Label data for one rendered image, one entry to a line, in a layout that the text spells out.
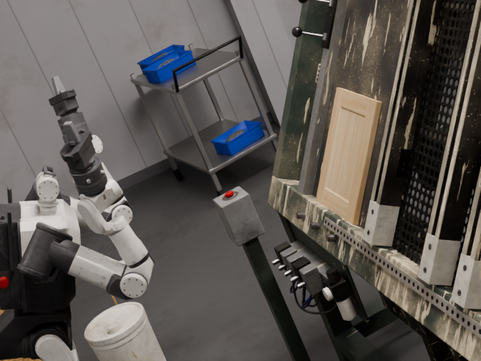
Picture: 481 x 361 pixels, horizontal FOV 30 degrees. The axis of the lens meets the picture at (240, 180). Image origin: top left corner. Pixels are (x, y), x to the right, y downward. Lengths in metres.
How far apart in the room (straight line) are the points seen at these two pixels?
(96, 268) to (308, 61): 1.30
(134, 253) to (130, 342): 1.65
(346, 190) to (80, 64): 4.11
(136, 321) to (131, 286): 1.60
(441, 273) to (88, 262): 0.98
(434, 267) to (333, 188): 0.78
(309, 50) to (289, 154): 0.41
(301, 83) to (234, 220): 0.58
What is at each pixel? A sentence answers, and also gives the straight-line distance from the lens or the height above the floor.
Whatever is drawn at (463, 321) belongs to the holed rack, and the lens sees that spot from 2.33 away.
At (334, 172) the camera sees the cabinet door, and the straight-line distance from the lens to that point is 3.11.
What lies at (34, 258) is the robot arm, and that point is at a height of 1.31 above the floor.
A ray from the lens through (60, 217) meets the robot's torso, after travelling 2.76.
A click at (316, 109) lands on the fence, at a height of 1.16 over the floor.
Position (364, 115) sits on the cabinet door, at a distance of 2.95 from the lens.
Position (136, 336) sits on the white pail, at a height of 0.31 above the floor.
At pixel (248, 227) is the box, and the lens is 3.44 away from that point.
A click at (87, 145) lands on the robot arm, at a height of 1.57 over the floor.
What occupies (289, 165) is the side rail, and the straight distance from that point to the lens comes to 3.50.
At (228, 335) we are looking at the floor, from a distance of 4.47.
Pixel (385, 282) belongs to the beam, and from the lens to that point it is 2.68.
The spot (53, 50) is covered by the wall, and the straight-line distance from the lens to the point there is 6.83.
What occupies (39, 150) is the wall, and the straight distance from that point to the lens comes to 6.99.
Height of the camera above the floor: 2.16
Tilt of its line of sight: 20 degrees down
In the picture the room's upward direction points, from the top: 23 degrees counter-clockwise
